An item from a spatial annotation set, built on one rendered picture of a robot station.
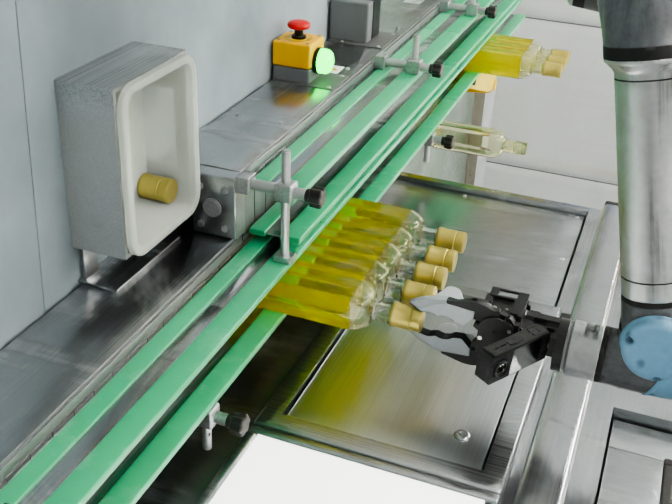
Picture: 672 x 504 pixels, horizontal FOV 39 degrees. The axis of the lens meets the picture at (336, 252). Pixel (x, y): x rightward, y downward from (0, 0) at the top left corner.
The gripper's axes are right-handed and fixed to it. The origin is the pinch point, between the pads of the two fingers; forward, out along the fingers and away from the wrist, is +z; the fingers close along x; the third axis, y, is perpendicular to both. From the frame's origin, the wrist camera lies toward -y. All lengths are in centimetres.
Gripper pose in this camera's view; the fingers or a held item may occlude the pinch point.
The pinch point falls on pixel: (416, 319)
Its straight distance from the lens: 129.2
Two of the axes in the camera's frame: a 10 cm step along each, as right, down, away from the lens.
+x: 0.4, -8.7, -4.9
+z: -9.3, -2.1, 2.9
